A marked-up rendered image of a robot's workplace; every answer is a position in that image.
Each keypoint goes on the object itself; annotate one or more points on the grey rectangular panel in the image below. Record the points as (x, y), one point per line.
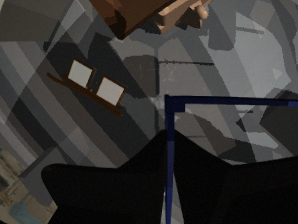
(29, 20)

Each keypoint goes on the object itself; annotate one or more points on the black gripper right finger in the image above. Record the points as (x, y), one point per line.
(206, 183)

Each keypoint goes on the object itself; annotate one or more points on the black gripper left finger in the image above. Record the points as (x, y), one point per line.
(136, 188)

